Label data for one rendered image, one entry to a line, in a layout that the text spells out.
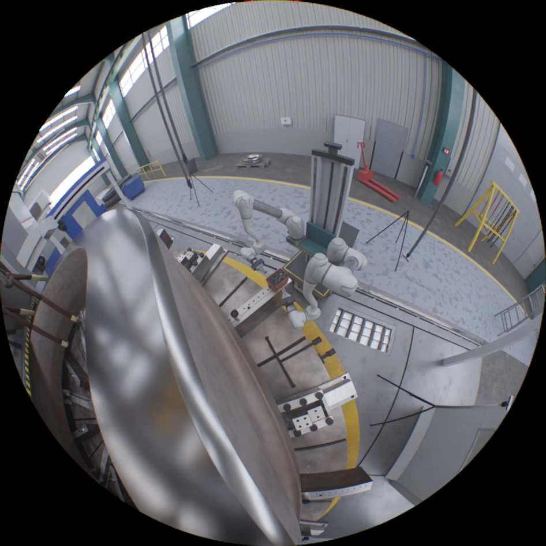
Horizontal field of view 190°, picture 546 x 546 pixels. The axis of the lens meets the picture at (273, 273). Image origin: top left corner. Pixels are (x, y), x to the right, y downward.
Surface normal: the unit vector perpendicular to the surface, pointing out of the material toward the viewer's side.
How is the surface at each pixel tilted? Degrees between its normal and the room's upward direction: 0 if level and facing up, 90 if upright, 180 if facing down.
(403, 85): 90
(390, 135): 90
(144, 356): 0
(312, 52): 90
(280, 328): 0
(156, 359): 0
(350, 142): 90
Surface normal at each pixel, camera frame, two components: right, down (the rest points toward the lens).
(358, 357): -0.10, -0.54
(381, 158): -0.48, 0.76
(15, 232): 0.87, 0.36
